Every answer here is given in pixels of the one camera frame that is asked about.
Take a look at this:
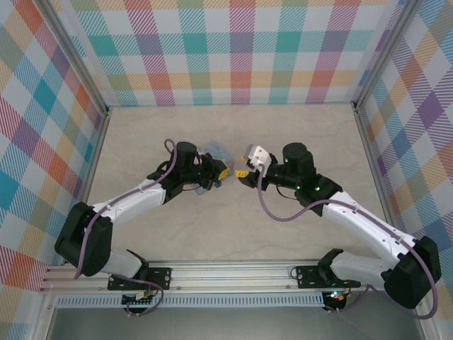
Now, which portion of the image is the light blue cartoon tin box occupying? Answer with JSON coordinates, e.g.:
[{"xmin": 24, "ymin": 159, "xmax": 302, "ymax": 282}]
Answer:
[{"xmin": 202, "ymin": 141, "xmax": 236, "ymax": 178}]

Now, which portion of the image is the small circuit board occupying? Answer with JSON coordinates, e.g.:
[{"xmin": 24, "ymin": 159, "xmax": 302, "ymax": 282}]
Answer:
[
  {"xmin": 324, "ymin": 289, "xmax": 350, "ymax": 305},
  {"xmin": 121, "ymin": 290, "xmax": 159, "ymax": 307}
]

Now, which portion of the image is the aluminium side rail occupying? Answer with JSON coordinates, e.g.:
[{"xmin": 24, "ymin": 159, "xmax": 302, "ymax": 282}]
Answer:
[
  {"xmin": 62, "ymin": 108, "xmax": 111, "ymax": 266},
  {"xmin": 352, "ymin": 102, "xmax": 406, "ymax": 263}
]

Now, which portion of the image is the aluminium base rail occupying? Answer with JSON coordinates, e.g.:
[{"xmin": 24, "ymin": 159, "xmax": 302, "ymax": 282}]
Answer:
[{"xmin": 40, "ymin": 259, "xmax": 431, "ymax": 294}]

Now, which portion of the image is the white slotted cable duct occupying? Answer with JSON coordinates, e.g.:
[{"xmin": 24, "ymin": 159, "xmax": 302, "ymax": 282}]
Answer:
[{"xmin": 55, "ymin": 293, "xmax": 326, "ymax": 308}]

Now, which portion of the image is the aluminium frame post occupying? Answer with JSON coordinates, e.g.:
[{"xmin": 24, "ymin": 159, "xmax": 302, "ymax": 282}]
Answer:
[
  {"xmin": 352, "ymin": 0, "xmax": 417, "ymax": 113},
  {"xmin": 45, "ymin": 0, "xmax": 111, "ymax": 118}
]

